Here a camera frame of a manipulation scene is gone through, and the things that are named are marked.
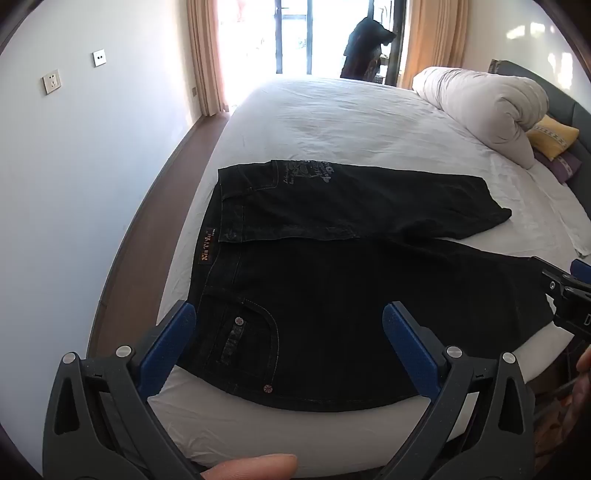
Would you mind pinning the rolled white duvet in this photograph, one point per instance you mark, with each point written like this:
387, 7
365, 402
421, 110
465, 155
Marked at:
480, 101

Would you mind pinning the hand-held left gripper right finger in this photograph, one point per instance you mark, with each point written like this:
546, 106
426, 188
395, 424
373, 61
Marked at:
408, 346

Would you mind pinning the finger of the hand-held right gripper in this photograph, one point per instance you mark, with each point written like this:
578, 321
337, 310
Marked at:
565, 284

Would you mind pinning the glass sliding door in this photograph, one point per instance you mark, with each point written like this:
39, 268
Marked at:
295, 37

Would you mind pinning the purple pillow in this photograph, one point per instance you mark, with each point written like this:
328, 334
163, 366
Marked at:
561, 166

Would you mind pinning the person's right hand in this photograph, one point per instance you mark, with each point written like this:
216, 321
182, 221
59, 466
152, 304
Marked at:
585, 364

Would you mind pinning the person's left hand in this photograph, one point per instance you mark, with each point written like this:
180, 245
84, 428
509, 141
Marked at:
249, 468

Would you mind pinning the white wall socket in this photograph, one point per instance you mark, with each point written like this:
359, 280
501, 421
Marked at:
51, 81

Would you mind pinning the dark clothing on rack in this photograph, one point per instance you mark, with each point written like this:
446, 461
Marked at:
364, 50

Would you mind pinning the beige curtain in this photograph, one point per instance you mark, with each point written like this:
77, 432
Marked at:
434, 41
207, 55

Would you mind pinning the black denim pants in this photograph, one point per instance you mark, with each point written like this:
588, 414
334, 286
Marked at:
323, 300

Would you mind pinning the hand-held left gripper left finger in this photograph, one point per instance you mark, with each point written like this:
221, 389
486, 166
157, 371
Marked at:
168, 346

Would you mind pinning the grey upholstered headboard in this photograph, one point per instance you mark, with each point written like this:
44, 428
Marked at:
565, 99

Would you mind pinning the yellow patterned pillow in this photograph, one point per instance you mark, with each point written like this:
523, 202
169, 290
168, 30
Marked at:
551, 136

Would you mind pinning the bed with white sheet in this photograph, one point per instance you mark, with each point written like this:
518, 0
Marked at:
346, 124

